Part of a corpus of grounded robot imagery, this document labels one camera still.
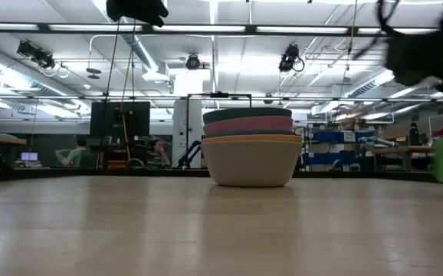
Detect green plastic bowl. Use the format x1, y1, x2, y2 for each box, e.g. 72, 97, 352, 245
202, 107, 293, 125

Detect pink plastic bowl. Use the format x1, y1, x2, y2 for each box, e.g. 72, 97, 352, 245
203, 115, 294, 136

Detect orange plastic bowl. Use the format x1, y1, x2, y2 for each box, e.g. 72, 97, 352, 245
201, 133, 304, 146

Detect blue-grey plastic bowl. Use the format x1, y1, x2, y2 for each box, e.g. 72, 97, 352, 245
202, 129, 296, 140

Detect black bottle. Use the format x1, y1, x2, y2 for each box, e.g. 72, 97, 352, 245
409, 122, 422, 146

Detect wooden table with clutter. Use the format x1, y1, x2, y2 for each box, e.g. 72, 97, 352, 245
369, 144, 437, 172

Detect blue storage bins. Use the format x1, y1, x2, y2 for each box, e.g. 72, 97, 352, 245
301, 129, 376, 172

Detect cream plastic bowl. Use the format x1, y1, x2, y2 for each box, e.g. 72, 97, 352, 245
201, 140, 304, 188

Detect white pillar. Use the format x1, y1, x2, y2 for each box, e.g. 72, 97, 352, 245
172, 99, 204, 169

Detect black monitor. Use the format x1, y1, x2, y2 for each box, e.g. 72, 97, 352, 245
90, 100, 151, 146

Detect person in green shirt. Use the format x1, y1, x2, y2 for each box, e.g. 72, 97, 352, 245
54, 136, 93, 169

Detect black overhead frame bar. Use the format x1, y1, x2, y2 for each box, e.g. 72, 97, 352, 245
0, 21, 441, 38

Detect round black ceiling camera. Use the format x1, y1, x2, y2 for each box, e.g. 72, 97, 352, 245
185, 53, 201, 71

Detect yellow hanging cable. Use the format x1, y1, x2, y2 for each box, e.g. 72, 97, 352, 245
120, 22, 137, 162

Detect black ceiling camera cluster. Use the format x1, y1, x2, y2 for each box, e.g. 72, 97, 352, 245
16, 39, 56, 71

